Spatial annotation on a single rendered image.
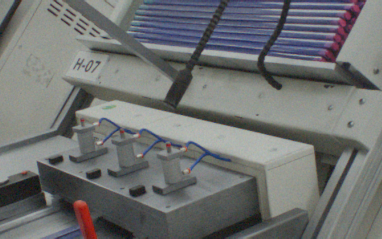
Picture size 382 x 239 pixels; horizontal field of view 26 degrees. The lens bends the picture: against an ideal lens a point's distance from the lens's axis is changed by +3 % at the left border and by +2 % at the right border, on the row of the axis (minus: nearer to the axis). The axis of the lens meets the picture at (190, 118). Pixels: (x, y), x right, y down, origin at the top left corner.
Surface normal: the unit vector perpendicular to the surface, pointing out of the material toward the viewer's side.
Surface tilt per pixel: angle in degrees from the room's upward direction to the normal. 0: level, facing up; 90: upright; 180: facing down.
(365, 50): 90
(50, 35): 90
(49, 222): 45
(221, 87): 90
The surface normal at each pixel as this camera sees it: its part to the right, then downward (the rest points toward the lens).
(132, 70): -0.68, -0.47
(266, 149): -0.15, -0.95
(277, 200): 0.58, 0.14
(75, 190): -0.81, 0.26
